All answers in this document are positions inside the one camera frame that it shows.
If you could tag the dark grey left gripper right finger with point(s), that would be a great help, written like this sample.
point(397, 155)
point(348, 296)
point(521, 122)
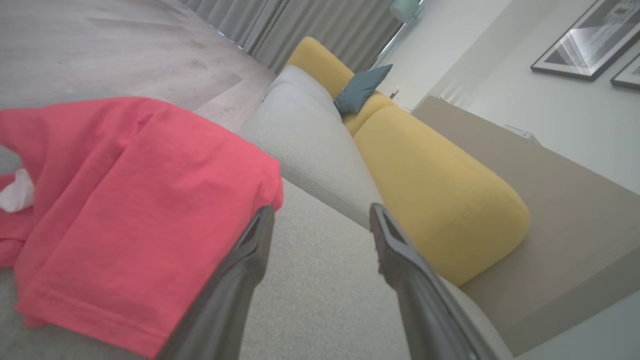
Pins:
point(420, 300)

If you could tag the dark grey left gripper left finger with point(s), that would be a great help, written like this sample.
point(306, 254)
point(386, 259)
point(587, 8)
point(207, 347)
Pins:
point(225, 295)

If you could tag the red Bulls 23 jersey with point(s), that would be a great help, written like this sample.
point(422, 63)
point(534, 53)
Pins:
point(150, 200)

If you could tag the large grey sofa seat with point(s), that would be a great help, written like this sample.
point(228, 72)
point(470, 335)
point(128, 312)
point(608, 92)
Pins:
point(325, 300)

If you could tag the yellow sofa back cushion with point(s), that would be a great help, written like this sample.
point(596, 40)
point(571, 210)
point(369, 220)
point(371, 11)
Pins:
point(440, 200)
point(320, 62)

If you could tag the grey sofa cushion block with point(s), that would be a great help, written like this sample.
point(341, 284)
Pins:
point(305, 82)
point(315, 150)

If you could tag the taupe low partition panel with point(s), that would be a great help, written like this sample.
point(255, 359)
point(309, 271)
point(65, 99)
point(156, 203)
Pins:
point(575, 225)

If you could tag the teal throw pillow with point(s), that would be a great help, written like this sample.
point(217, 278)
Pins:
point(360, 90)

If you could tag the grey pleated curtain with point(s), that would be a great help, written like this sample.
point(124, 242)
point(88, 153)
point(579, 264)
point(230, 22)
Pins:
point(310, 25)

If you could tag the teal lamp shade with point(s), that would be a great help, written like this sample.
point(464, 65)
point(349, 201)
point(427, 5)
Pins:
point(404, 9)

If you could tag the large black framed picture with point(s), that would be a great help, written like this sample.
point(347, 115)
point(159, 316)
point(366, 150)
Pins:
point(590, 40)

